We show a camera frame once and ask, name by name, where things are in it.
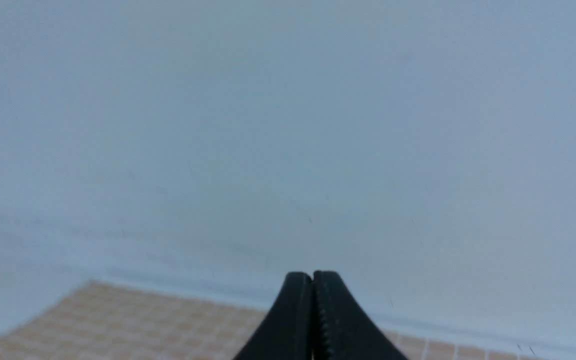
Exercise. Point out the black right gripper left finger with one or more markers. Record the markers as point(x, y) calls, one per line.
point(284, 333)

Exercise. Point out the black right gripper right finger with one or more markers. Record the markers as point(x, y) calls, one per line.
point(340, 328)

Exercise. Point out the beige checkered tablecloth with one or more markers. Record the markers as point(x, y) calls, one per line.
point(106, 322)

